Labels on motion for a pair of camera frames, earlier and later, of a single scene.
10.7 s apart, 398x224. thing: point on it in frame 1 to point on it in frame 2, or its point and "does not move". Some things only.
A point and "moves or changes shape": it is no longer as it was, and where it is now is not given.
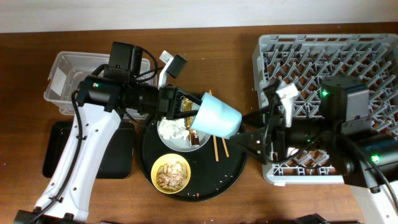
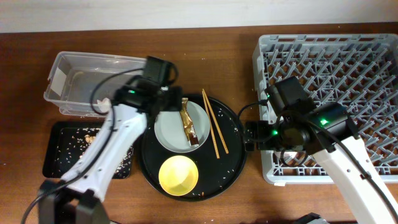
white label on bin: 58,81 does not move
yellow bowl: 170,172 moves or changes shape
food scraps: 172,177 to 73,142
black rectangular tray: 118,162 does not move
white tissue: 177,127 moves or changes shape
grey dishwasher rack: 305,60 does not move
